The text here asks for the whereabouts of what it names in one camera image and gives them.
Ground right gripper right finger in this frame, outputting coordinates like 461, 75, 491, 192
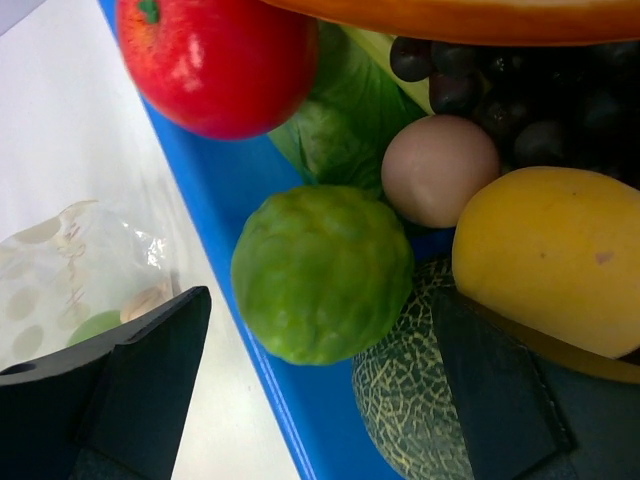
432, 287, 639, 479

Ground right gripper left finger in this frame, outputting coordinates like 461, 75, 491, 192
1, 286, 211, 479

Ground green pear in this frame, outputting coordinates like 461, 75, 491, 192
67, 310, 121, 347

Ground clear dotted zip bag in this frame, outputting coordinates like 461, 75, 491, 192
1, 200, 179, 368

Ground yellow lemon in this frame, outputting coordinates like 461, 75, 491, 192
452, 167, 639, 384

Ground beige garlic piece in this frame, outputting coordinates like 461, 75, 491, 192
120, 282, 173, 324

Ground netted green melon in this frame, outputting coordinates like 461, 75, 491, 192
351, 254, 474, 480

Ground bumpy green lime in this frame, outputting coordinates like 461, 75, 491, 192
231, 186, 414, 366

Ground pale pink egg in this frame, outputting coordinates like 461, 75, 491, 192
381, 115, 501, 228

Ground blue plastic bin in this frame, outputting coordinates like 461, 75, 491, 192
97, 0, 481, 480

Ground dark purple grapes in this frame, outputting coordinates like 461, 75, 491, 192
389, 37, 639, 187

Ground green lettuce leaf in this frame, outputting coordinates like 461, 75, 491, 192
269, 22, 426, 202

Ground red apple rear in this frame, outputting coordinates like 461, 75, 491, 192
115, 0, 319, 140

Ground orange papaya slice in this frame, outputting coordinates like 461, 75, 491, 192
269, 0, 639, 46

